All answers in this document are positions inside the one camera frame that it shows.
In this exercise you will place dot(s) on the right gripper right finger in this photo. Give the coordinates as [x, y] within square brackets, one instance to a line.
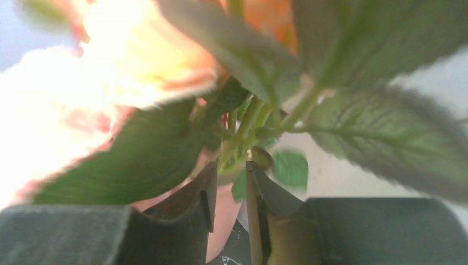
[286, 230]

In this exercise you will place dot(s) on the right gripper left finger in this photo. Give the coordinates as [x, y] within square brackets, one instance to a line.
[175, 231]

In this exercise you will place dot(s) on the pink cylindrical vase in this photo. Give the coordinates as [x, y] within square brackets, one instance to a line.
[223, 219]

